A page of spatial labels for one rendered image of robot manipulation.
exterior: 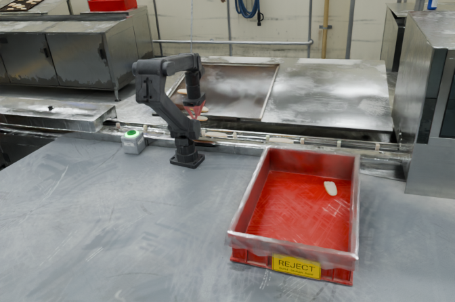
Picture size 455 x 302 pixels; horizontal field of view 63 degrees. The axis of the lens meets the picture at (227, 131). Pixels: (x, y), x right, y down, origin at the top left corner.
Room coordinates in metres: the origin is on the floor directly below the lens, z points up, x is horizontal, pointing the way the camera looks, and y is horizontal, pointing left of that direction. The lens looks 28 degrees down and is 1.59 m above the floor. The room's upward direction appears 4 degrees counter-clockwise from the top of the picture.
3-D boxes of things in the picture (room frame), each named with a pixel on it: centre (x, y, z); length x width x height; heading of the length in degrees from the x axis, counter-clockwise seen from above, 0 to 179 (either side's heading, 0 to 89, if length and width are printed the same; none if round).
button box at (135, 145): (1.37, 0.40, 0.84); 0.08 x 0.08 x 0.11; 72
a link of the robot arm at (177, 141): (1.27, 0.17, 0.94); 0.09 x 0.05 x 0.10; 167
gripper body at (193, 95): (1.42, 0.13, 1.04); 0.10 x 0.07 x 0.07; 162
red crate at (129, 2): (5.03, 1.36, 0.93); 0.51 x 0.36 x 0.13; 76
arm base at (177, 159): (1.25, 0.17, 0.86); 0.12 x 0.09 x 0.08; 62
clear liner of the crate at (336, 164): (0.88, -0.21, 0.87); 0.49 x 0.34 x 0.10; 160
